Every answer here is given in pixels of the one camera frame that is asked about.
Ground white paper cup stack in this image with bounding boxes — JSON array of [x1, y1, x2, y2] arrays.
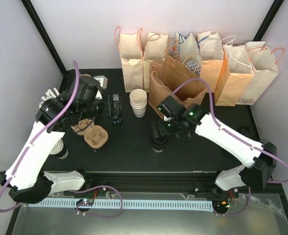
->
[[130, 89, 148, 118]]

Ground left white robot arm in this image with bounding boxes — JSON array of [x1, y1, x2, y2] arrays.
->
[[0, 74, 122, 204]]

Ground cup of white stirrers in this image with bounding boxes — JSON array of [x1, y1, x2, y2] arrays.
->
[[39, 88, 60, 108]]

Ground cream paper bag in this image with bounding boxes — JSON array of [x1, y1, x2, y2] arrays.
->
[[143, 33, 169, 93]]

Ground tilted paper cup stack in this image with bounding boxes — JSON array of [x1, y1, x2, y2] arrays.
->
[[49, 139, 68, 159]]

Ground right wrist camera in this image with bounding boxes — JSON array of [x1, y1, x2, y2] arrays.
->
[[157, 95, 186, 120]]

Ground white cream logo bag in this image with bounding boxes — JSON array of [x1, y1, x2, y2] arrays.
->
[[237, 41, 285, 105]]

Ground white slotted cable duct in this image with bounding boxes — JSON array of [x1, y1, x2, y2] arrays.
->
[[29, 198, 213, 212]]

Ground stacked pulp cup carriers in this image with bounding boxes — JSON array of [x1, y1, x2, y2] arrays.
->
[[80, 73, 92, 79]]

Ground black cup lid stack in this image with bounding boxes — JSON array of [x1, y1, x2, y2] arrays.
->
[[239, 126, 255, 138]]

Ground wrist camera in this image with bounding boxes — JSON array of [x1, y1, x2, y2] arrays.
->
[[93, 75, 108, 99], [157, 95, 186, 120]]

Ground orange white paper bag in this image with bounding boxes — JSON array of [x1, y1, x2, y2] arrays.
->
[[197, 31, 224, 92]]

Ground blue patterned paper bag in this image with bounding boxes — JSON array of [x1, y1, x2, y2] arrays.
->
[[171, 32, 202, 77]]

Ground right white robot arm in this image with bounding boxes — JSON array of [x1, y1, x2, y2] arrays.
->
[[152, 102, 277, 197]]

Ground black white paper cup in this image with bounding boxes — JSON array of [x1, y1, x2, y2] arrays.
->
[[152, 144, 166, 153]]

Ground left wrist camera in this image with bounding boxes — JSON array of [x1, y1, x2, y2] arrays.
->
[[93, 75, 108, 99]]

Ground brown kraft paper bag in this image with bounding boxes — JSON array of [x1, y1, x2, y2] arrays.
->
[[148, 56, 207, 118]]

